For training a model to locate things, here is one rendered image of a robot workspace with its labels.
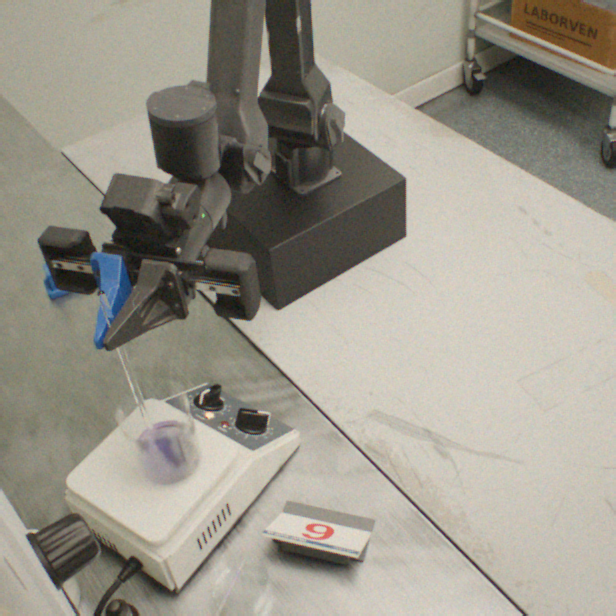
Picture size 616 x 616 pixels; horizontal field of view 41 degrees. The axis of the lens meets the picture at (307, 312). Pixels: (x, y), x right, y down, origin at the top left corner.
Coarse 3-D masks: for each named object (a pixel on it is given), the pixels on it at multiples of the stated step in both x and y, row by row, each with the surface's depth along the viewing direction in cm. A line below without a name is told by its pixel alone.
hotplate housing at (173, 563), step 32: (288, 448) 83; (224, 480) 76; (256, 480) 80; (96, 512) 75; (192, 512) 74; (224, 512) 76; (128, 544) 73; (192, 544) 74; (128, 576) 74; (160, 576) 74
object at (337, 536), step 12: (288, 516) 79; (276, 528) 76; (288, 528) 76; (300, 528) 77; (312, 528) 77; (324, 528) 77; (336, 528) 78; (324, 540) 75; (336, 540) 75; (348, 540) 75; (360, 540) 76
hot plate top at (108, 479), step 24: (120, 432) 78; (96, 456) 77; (120, 456) 76; (216, 456) 75; (72, 480) 75; (96, 480) 75; (120, 480) 74; (144, 480) 74; (192, 480) 74; (216, 480) 74; (96, 504) 73; (120, 504) 73; (144, 504) 72; (168, 504) 72; (192, 504) 72; (144, 528) 71; (168, 528) 71
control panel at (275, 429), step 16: (208, 384) 89; (192, 400) 85; (224, 400) 86; (240, 400) 87; (224, 416) 83; (224, 432) 80; (240, 432) 81; (272, 432) 82; (288, 432) 83; (256, 448) 79
